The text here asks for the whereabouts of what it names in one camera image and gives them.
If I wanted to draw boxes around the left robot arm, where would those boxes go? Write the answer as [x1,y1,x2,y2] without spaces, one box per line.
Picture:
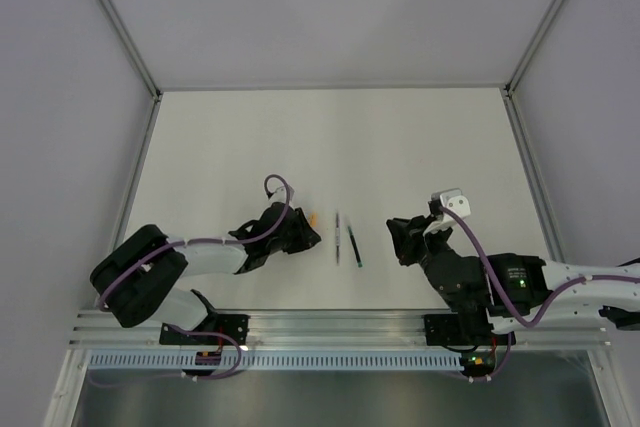
[90,201,321,347]

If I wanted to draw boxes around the aluminium mounting rail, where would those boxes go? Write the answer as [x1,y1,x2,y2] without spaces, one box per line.
[68,310,612,351]

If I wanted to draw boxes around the white slotted cable duct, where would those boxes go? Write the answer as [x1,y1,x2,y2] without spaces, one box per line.
[88,349,462,372]

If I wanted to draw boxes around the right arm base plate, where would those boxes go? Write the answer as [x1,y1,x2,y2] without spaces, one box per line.
[423,312,508,347]

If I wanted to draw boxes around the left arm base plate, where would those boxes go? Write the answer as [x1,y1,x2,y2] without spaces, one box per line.
[159,313,250,348]

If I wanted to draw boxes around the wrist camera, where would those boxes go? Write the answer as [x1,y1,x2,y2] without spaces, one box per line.
[426,189,471,234]
[269,186,294,203]

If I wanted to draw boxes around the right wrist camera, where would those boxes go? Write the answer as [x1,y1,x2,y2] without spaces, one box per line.
[426,189,471,234]

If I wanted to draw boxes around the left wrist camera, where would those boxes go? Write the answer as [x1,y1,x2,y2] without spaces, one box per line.
[269,186,294,203]

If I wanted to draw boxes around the right aluminium frame post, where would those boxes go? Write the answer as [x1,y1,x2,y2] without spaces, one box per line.
[500,0,569,262]

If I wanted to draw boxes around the green pen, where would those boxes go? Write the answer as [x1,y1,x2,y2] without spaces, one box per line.
[347,224,363,268]

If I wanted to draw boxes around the grey purple pen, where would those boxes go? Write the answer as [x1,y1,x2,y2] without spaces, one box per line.
[334,210,341,266]

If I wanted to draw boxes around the left aluminium frame post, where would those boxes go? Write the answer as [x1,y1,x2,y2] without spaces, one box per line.
[95,0,163,251]

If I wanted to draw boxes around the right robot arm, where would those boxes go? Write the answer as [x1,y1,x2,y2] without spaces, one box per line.
[386,211,639,349]

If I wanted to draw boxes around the aluminium frame post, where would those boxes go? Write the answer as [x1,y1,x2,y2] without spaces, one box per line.
[95,0,163,251]
[500,0,569,262]

